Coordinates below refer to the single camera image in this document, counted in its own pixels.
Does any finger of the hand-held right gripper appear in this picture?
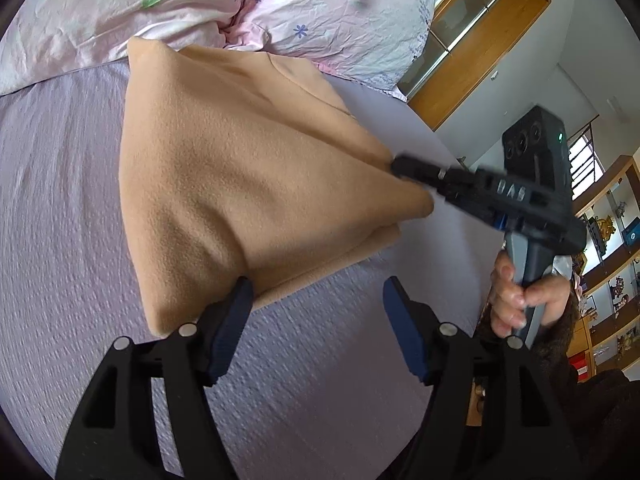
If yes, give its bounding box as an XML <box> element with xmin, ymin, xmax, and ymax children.
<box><xmin>431</xmin><ymin>185</ymin><xmax>493</xmax><ymax>222</ymax></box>
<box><xmin>390</xmin><ymin>156</ymin><xmax>482</xmax><ymax>187</ymax></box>

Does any barred window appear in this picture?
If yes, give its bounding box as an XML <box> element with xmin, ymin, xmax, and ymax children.
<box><xmin>567</xmin><ymin>119</ymin><xmax>607</xmax><ymax>200</ymax></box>

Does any tan fleece garment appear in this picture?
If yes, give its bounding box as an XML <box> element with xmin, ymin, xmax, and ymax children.
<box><xmin>120</xmin><ymin>36</ymin><xmax>435</xmax><ymax>338</ymax></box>

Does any pink floral pillow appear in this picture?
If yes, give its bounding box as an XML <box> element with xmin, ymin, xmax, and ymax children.
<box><xmin>222</xmin><ymin>0</ymin><xmax>438</xmax><ymax>103</ymax></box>
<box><xmin>0</xmin><ymin>0</ymin><xmax>266</xmax><ymax>96</ymax></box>

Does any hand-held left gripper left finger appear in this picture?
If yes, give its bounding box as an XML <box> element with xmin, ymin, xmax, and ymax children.
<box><xmin>55</xmin><ymin>276</ymin><xmax>254</xmax><ymax>480</ymax></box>

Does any person's right forearm dark sleeve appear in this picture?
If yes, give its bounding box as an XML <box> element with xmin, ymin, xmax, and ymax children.
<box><xmin>480</xmin><ymin>277</ymin><xmax>640</xmax><ymax>480</ymax></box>

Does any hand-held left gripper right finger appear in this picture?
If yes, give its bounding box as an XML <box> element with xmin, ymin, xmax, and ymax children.
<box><xmin>382</xmin><ymin>276</ymin><xmax>584</xmax><ymax>480</ymax></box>

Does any wooden display shelf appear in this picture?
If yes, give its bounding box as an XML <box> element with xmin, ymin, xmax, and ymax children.
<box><xmin>567</xmin><ymin>154</ymin><xmax>640</xmax><ymax>383</ymax></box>

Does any wooden glass-door cabinet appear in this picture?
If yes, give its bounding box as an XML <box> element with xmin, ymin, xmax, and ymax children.
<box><xmin>397</xmin><ymin>0</ymin><xmax>552</xmax><ymax>132</ymax></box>

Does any yellow figurine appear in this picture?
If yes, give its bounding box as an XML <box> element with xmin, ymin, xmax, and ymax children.
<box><xmin>592</xmin><ymin>214</ymin><xmax>618</xmax><ymax>246</ymax></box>

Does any red storage box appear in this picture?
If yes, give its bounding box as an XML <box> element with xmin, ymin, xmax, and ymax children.
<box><xmin>572</xmin><ymin>352</ymin><xmax>596</xmax><ymax>378</ymax></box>

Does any bed with purple sheet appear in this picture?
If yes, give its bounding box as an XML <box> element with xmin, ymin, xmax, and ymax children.
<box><xmin>0</xmin><ymin>57</ymin><xmax>506</xmax><ymax>480</ymax></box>

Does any person's right hand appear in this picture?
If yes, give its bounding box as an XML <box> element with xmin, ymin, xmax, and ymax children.
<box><xmin>487</xmin><ymin>250</ymin><xmax>572</xmax><ymax>341</ymax></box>

